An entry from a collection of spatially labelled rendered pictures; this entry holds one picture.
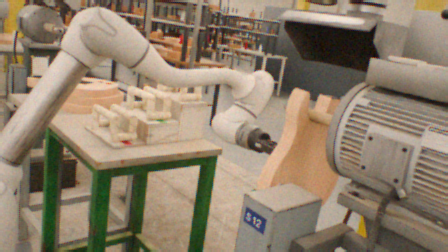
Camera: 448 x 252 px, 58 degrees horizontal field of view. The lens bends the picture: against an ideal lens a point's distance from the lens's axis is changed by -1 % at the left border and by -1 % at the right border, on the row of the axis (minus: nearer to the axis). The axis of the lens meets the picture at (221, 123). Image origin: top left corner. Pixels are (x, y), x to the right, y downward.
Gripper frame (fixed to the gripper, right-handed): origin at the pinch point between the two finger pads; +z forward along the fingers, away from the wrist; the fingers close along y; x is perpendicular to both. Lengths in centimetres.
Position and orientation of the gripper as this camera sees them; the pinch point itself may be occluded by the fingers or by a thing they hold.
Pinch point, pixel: (301, 160)
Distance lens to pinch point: 129.0
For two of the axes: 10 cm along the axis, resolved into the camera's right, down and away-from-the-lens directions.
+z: 6.3, 2.9, -7.2
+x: 2.8, -9.5, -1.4
